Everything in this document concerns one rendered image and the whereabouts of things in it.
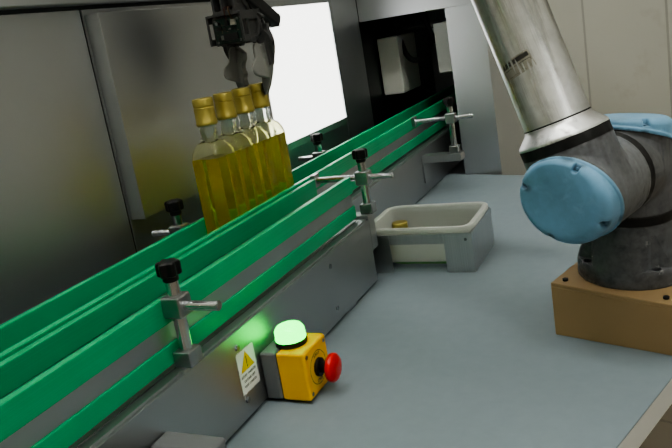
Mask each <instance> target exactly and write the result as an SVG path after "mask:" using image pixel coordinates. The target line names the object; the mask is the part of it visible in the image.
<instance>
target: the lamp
mask: <svg viewBox="0 0 672 448"><path fill-rule="evenodd" d="M274 336H275V344H276V347H277V348H278V349H281V350H291V349H295V348H298V347H301V346H303V345H304V344H305V343H306V342H307V340H308V339H307V334H306V332H305V327H304V325H303V324H302V323H301V322H300V321H297V320H289V321H285V322H282V323H280V324H278V325H277V326H276V328H275V330H274Z"/></svg>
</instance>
